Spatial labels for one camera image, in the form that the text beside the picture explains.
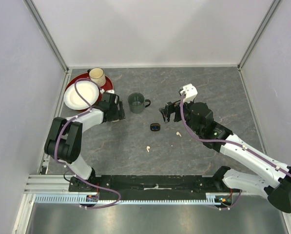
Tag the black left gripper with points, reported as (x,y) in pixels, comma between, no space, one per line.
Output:
(119,114)

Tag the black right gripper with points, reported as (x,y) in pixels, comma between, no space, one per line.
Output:
(169,108)

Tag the black glossy charging case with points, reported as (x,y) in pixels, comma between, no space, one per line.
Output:
(155,127)

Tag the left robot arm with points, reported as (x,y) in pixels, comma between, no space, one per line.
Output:
(64,139)

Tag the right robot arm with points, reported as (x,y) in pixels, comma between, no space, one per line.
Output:
(272,179)

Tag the dark green mug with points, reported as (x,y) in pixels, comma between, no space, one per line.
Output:
(137,103)

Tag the white paper plate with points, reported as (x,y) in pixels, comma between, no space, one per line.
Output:
(81,96)

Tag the cream ceramic cup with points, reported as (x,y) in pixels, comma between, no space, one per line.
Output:
(97,75)

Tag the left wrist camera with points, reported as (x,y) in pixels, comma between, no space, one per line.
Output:
(110,91)

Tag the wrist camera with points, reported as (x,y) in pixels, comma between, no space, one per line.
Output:
(189,91)
(110,91)

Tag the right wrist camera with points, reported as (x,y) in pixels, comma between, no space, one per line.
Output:
(189,91)

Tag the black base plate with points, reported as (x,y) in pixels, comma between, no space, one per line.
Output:
(162,186)

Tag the grey slotted cable duct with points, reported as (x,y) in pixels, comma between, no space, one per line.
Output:
(86,200)

